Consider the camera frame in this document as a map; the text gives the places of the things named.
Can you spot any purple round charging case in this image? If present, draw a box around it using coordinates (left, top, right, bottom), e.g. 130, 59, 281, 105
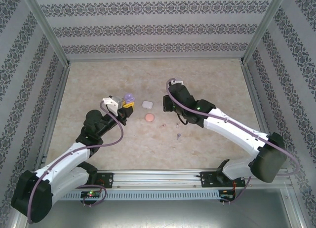
122, 92, 137, 103

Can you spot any left controller circuit board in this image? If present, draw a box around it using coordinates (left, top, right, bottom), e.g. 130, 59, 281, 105
80, 190, 102, 198

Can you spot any controller circuit board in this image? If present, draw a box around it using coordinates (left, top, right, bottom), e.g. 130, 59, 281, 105
219, 190, 236, 202
80, 190, 102, 198

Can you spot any right controller circuit board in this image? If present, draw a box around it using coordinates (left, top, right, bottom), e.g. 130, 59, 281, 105
219, 190, 236, 202

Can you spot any grey metal sheet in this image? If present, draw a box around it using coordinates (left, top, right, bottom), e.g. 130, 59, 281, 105
11, 188, 306, 228

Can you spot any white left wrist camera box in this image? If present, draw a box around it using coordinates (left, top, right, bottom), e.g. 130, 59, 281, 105
102, 95, 124, 116

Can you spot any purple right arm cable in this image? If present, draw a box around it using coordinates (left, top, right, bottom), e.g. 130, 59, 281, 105
165, 77, 301, 206

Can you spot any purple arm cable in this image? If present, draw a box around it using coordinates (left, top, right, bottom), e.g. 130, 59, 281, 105
26, 101, 124, 224
165, 77, 301, 206

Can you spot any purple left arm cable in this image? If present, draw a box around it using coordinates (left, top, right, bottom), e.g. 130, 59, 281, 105
26, 101, 124, 224

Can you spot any aluminium side rail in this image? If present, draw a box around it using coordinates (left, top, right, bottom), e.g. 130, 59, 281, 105
240, 60, 282, 169
33, 61, 72, 171

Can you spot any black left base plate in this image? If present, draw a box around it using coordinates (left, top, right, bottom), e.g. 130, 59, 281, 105
96, 172, 115, 189

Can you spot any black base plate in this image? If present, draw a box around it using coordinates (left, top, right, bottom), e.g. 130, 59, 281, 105
96, 172, 115, 189
200, 171, 246, 189

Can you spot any aluminium mounting rail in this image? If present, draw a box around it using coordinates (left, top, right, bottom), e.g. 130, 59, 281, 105
24, 170, 289, 189

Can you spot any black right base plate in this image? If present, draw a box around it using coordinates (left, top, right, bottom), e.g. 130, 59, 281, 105
200, 171, 246, 189

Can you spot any slotted grey cable duct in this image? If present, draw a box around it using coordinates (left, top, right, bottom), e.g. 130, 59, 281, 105
56, 190, 220, 200

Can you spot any aluminium frame post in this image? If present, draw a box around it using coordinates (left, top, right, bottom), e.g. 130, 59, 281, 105
19, 0, 71, 67
239, 0, 290, 66

